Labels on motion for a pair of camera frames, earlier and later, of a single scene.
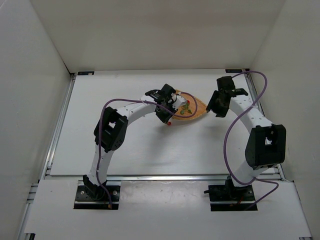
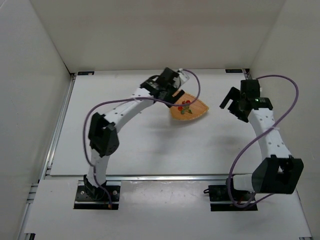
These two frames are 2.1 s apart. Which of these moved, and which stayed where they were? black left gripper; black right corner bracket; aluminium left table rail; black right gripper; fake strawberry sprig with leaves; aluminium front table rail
Moved: black left gripper; black right gripper
Stayed: black right corner bracket; aluminium front table rail; aluminium left table rail; fake strawberry sprig with leaves
